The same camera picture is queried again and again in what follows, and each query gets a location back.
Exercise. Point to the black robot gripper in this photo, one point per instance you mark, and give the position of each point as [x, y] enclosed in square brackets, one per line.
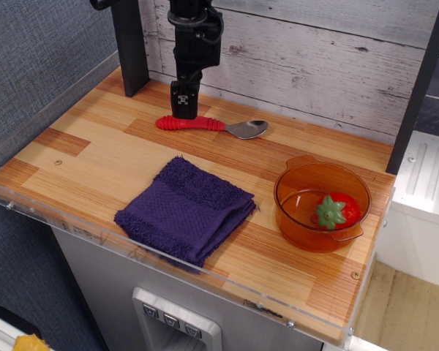
[198, 34]

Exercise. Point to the red handled metal spoon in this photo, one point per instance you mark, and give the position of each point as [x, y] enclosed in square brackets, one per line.
[243, 130]

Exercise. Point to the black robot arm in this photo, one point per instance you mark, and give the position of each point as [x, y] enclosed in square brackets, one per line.
[198, 33]

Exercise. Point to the purple folded cloth napkin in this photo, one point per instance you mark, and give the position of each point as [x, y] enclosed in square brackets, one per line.
[186, 212]

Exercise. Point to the orange transparent plastic pot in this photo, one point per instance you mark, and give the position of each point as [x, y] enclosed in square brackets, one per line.
[298, 190]

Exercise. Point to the clear acrylic front guard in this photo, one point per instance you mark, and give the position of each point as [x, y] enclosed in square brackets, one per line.
[312, 293]

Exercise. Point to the clear acrylic guard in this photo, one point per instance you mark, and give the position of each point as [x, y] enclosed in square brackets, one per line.
[27, 130]
[312, 293]

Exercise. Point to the clear acrylic left guard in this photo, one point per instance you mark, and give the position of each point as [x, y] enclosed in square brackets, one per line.
[27, 130]

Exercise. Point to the red toy strawberry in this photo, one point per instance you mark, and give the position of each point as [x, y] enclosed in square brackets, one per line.
[336, 211]

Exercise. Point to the grey toy fridge cabinet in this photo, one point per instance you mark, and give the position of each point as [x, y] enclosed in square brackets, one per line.
[107, 277]

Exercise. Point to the silver dispenser button panel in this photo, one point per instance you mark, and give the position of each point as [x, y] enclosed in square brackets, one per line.
[168, 326]

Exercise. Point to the white toy sink drainboard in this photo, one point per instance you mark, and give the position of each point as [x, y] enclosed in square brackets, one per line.
[417, 182]

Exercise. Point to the yellow object at corner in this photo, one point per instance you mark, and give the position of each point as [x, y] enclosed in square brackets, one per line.
[30, 343]

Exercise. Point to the black left vertical post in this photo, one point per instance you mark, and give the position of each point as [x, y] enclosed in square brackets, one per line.
[131, 46]

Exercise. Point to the black vertical post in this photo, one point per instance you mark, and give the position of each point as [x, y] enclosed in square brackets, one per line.
[131, 46]
[417, 96]

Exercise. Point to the black right vertical post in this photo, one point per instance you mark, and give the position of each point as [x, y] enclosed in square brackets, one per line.
[417, 96]

